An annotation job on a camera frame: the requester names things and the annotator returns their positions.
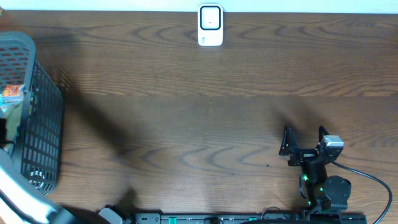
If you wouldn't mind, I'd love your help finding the white barcode scanner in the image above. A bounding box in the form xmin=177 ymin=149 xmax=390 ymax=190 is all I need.
xmin=197 ymin=3 xmax=224 ymax=47

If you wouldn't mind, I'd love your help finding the mint green wipes packet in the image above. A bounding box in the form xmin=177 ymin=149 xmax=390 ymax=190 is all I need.
xmin=1 ymin=96 xmax=24 ymax=113

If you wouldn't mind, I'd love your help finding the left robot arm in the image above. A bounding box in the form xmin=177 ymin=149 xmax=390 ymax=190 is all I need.
xmin=1 ymin=149 xmax=299 ymax=224

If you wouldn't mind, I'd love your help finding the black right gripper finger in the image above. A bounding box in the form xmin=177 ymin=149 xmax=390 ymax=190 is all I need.
xmin=318 ymin=126 xmax=329 ymax=143
xmin=279 ymin=126 xmax=299 ymax=156

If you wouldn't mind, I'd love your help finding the grey plastic shopping basket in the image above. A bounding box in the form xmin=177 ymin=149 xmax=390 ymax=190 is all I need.
xmin=1 ymin=31 xmax=65 ymax=195

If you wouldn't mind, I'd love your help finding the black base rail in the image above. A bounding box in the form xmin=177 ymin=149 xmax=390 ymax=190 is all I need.
xmin=132 ymin=210 xmax=367 ymax=224

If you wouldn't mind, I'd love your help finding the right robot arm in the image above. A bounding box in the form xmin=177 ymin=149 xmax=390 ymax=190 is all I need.
xmin=279 ymin=126 xmax=351 ymax=220

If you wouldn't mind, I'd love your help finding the orange snack packet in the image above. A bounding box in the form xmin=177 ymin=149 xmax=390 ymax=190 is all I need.
xmin=1 ymin=85 xmax=25 ymax=98

